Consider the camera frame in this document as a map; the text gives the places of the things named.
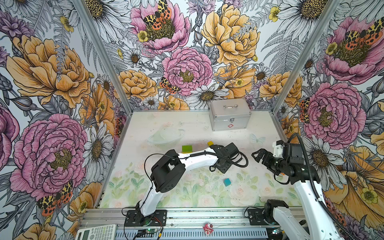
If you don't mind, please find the teal cube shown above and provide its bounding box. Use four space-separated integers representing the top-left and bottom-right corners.
223 179 232 187

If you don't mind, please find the green rectangular block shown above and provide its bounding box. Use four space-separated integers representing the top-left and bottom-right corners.
182 145 193 154

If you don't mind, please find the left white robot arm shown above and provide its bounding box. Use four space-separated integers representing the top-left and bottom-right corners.
135 143 249 218

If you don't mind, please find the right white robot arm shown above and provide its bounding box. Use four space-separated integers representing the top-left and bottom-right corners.
249 141 344 240

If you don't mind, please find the silver metal case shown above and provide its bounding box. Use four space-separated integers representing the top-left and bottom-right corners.
210 99 252 131

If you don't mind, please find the pink toy figure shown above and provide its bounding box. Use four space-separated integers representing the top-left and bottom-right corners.
203 223 214 236

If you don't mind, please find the white calculator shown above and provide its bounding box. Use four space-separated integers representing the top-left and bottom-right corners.
75 225 117 240

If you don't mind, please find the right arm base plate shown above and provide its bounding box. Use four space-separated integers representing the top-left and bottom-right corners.
245 208 279 227

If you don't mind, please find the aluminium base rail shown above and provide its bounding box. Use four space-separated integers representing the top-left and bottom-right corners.
79 206 301 230

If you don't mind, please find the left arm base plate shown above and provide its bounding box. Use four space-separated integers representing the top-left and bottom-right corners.
124 210 168 227

